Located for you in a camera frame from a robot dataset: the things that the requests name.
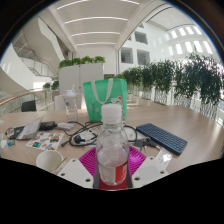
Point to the row of green hedge plants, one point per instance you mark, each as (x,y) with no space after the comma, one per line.
(186,78)

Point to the clear white-lidded shaker bottle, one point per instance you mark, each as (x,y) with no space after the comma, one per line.
(70,106)

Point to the glass railing wooden handrail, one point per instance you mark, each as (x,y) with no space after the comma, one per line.
(20,101)

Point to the white cabinet with plants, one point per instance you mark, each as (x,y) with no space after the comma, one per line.
(81,75)

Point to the ceiling strip lights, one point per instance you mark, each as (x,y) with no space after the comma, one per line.
(96,33)

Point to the clear red-labelled water bottle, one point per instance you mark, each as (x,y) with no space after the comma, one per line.
(111,160)

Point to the brown planter with plants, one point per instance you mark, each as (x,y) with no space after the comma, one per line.
(55,87)

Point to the flat round red coaster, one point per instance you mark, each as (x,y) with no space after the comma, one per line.
(113,187)

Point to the small clear plastic packet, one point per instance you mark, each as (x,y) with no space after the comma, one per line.
(164,156)

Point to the green tote bag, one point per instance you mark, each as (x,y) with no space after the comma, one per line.
(100,103)

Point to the black chair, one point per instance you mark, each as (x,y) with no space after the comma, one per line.
(29,106)

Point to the white chair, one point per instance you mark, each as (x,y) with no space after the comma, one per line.
(59,102)

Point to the colourful sticker sheet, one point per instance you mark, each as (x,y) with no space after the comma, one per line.
(45,141)

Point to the thin wooden stick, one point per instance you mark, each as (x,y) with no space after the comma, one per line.
(60,163)

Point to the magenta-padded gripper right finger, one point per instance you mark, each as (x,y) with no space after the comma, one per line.
(148,171)

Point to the white power adapter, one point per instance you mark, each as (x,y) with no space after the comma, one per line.
(65,126)

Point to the small black box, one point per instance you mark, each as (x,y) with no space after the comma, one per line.
(48,125)

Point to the white grid-pattern mug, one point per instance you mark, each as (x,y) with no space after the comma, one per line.
(46,160)

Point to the dark blue keyboard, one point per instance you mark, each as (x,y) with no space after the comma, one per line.
(163,138)

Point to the black mouse pad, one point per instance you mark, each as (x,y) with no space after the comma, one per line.
(15,131)

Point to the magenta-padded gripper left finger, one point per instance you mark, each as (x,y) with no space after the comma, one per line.
(78,171)

